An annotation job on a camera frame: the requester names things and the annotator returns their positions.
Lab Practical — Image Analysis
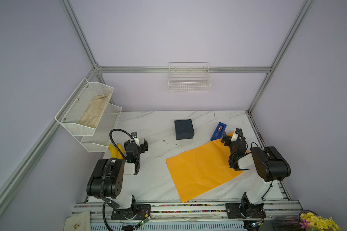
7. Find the dark blue gift box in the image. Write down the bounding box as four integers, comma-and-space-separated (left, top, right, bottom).
174, 119, 195, 140

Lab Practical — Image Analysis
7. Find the white wire shelf basket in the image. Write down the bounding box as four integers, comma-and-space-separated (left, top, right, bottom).
55, 79, 114, 136
80, 104, 122, 153

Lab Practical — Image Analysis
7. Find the white wire basket on wall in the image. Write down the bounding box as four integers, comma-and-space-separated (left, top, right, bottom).
168, 62, 212, 93

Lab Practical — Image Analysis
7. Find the yellow banana right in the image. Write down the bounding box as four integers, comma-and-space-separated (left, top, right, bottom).
117, 143, 124, 159

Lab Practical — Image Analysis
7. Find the yellow banana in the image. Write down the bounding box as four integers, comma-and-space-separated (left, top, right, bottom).
117, 143, 124, 159
107, 145, 119, 159

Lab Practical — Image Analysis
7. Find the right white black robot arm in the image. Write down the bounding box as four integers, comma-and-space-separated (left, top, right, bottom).
221, 128, 291, 218

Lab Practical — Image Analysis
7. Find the blue tape dispenser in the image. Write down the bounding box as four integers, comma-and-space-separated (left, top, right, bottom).
210, 122, 227, 141

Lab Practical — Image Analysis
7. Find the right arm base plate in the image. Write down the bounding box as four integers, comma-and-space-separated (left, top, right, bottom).
225, 203, 266, 219

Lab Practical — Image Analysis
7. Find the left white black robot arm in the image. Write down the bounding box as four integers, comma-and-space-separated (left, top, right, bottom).
86, 138, 148, 216

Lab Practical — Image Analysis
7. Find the beige cloth in basket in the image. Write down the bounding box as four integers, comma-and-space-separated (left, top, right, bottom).
79, 93, 111, 129

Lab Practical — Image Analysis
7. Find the yellow flower bouquet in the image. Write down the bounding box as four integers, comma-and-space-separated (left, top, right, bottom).
299, 212, 342, 231

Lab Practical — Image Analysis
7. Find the upper white wire shelf basket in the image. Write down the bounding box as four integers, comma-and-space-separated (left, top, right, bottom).
55, 79, 114, 136

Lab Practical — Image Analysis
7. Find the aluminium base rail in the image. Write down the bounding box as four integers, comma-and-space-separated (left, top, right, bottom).
71, 200, 304, 231

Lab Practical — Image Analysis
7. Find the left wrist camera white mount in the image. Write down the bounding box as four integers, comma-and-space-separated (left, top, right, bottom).
131, 132, 140, 146

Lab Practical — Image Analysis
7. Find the lower white wire shelf basket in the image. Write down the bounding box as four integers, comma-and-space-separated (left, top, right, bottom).
80, 104, 122, 153

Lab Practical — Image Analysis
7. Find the yellow banana left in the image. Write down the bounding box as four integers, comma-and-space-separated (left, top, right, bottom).
107, 145, 119, 159

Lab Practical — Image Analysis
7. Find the beige cloth bag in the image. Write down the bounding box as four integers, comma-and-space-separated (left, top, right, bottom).
64, 211, 91, 231

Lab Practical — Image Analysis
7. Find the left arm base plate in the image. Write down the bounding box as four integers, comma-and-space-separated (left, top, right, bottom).
110, 204, 151, 220

